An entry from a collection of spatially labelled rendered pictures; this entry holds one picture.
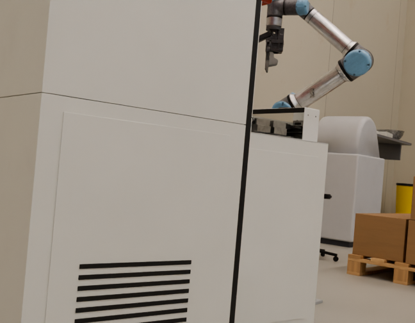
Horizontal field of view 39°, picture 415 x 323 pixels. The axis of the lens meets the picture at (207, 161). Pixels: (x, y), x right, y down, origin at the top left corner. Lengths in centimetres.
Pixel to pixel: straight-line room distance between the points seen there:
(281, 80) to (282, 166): 443
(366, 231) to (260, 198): 235
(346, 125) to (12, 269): 525
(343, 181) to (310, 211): 393
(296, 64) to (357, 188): 166
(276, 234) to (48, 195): 105
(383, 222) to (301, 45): 322
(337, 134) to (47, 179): 521
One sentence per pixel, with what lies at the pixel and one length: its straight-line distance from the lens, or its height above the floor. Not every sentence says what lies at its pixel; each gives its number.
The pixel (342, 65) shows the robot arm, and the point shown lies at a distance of 277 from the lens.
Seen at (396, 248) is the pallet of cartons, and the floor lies 24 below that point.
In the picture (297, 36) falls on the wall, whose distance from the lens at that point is 699.
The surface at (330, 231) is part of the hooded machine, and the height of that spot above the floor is 14.
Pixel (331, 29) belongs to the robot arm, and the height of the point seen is 139.
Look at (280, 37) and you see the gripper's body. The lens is 284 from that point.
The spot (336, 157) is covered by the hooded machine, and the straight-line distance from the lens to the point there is 636.
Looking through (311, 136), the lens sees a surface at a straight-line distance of 246.
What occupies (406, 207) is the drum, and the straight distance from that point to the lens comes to 909.
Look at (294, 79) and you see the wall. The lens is 691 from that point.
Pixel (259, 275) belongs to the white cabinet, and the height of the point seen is 29.
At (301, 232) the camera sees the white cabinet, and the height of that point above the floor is 45.
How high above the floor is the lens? 66
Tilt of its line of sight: 1 degrees up
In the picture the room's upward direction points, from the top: 5 degrees clockwise
